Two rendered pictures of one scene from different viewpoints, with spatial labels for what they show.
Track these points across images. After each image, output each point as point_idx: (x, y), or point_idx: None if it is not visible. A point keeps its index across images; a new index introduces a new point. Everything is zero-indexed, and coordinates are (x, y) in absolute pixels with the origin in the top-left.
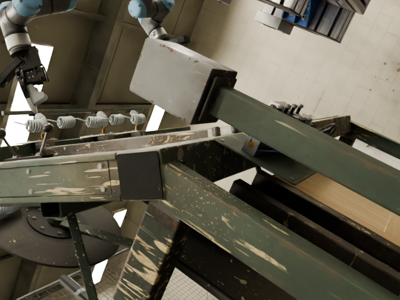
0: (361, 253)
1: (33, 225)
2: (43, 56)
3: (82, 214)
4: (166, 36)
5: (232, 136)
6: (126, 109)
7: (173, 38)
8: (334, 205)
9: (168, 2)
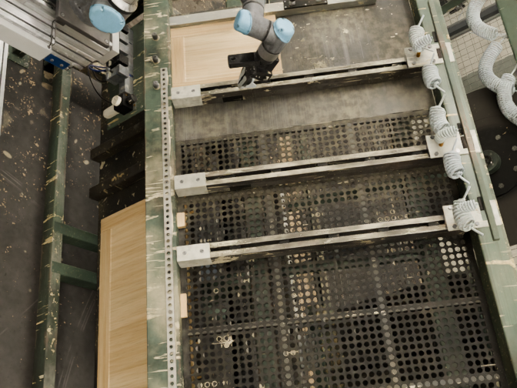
0: (111, 141)
1: (483, 133)
2: None
3: (498, 203)
4: (256, 51)
5: (143, 37)
6: (480, 195)
7: None
8: (142, 210)
9: (235, 18)
